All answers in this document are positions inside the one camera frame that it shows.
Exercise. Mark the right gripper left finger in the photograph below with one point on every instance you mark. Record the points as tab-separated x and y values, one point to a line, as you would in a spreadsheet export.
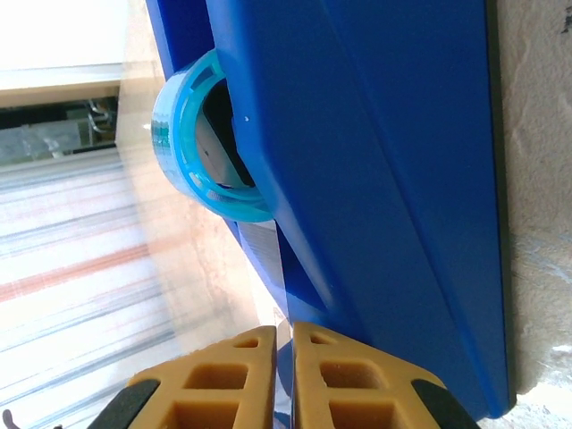
214	393

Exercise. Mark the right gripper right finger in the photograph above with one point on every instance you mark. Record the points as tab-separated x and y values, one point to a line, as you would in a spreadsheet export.
357	393

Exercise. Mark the teal tape roll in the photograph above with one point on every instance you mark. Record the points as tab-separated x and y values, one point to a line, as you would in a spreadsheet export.
179	134

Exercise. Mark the blue tape dispenser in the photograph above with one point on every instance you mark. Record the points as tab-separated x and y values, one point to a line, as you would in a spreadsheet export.
380	179

